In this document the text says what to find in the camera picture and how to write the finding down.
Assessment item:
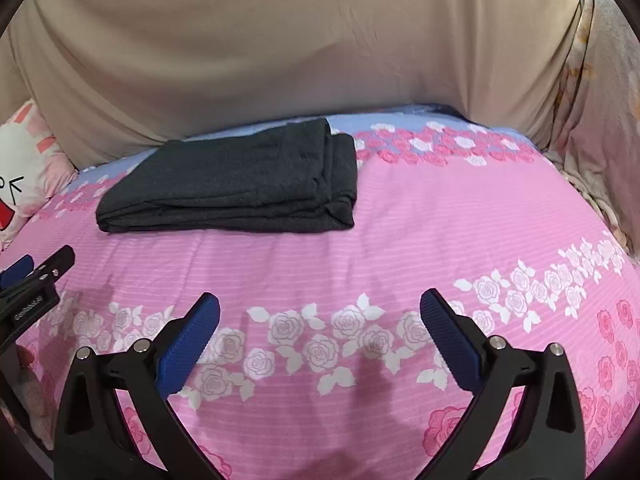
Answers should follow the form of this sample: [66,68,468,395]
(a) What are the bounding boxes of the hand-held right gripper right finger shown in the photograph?
[419,287,587,480]

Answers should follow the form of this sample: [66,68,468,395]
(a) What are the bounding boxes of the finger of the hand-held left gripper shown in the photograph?
[0,254,35,289]
[20,245,76,292]

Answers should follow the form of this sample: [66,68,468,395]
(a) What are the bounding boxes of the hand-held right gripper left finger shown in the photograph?
[54,292,222,480]

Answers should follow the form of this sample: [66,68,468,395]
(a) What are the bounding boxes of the dark grey pants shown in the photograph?
[95,116,359,235]

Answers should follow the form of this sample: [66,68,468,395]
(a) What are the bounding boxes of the rabbit face pillow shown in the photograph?
[0,98,79,252]

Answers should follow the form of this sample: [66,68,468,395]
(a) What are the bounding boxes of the pink floral bed sheet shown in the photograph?
[0,104,640,480]

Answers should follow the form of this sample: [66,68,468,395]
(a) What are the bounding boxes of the pale floral blanket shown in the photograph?
[542,0,640,257]

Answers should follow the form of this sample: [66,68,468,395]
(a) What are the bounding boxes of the beige cloth cover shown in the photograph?
[0,0,597,172]

